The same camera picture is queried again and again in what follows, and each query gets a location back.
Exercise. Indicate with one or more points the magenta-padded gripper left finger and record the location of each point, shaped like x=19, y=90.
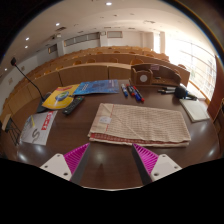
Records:
x=76, y=158

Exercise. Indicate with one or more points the red-capped marker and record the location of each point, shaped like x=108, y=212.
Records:
x=130, y=90
x=139, y=95

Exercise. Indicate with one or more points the yellow booklet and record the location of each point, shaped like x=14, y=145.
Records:
x=60, y=98

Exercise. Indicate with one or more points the large bright window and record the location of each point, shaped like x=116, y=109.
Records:
x=196, y=63

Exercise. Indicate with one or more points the beige red-trimmed checked towel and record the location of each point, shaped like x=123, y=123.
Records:
x=140, y=124

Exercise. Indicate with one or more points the white-bodied blue marker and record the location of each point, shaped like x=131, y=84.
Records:
x=124, y=90

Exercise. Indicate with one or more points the white brochure with red print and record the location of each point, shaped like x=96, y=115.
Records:
x=37, y=129

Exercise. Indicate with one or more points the wooden lecture hall seat rows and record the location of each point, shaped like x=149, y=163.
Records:
x=83, y=74

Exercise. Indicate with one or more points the round ceiling lights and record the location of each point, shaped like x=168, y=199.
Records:
x=109, y=3

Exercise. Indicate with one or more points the wooden desk organizer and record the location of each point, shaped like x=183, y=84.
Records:
x=166, y=80

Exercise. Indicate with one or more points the black remote control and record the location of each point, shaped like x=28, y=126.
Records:
x=73, y=105

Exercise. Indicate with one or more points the blue booklet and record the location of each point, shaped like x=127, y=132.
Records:
x=98, y=87

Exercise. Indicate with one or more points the black gooseneck desk microphone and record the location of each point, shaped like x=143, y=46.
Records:
x=42, y=107

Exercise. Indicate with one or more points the black marker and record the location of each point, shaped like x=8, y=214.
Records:
x=166, y=88
x=165, y=91

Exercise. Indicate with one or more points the white notepad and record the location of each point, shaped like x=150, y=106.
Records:
x=195, y=110

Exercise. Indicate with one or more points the dark metal-framed chair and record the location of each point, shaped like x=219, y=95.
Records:
x=10, y=128

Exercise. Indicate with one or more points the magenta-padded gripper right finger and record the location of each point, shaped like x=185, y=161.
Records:
x=146, y=159

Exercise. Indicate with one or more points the black handheld microphone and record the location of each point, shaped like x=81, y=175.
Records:
x=181, y=92

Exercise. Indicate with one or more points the blue-capped marker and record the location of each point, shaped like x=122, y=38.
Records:
x=135, y=94

